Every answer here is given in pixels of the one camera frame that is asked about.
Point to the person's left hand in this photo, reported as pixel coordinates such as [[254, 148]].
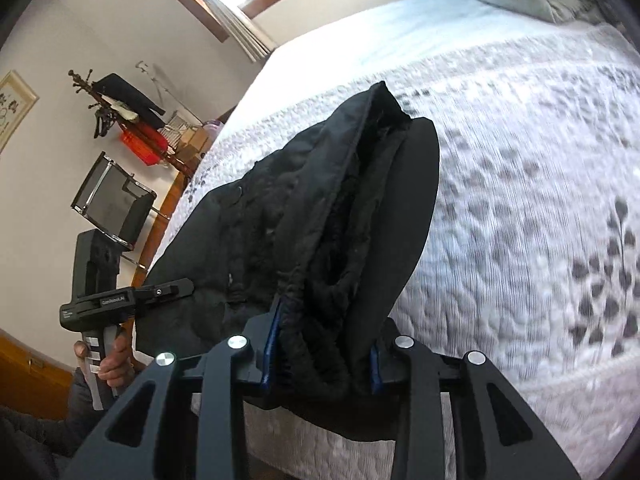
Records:
[[119, 362]]

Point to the framed wall picture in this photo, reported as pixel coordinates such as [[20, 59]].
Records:
[[15, 110]]

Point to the pink plastic bag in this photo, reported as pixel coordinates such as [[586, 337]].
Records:
[[214, 127]]

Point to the black pants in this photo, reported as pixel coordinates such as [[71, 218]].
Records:
[[310, 210]]

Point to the red plastic basket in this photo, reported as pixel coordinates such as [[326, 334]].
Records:
[[142, 150]]

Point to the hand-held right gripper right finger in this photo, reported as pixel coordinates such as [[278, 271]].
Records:
[[375, 367]]

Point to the cardboard box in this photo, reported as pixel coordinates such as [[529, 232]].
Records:
[[192, 141]]

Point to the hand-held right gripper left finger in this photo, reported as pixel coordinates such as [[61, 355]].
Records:
[[272, 342]]

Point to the wooden coat rack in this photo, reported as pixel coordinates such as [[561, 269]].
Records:
[[165, 147]]

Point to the person's left forearm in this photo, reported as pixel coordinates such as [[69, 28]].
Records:
[[77, 402]]

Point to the wooden window frame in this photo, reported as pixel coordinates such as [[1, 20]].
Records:
[[200, 10]]

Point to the black garment on coat rack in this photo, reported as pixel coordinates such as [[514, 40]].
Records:
[[125, 92]]

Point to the person's dark clothing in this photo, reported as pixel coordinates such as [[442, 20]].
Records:
[[25, 442]]

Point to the black metal-frame chair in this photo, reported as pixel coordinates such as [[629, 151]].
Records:
[[107, 205]]

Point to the striped window curtain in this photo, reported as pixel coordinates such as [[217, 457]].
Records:
[[240, 25]]

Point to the bed with white quilted cover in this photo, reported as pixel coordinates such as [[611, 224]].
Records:
[[500, 185]]

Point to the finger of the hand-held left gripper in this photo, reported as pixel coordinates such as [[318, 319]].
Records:
[[165, 291]]

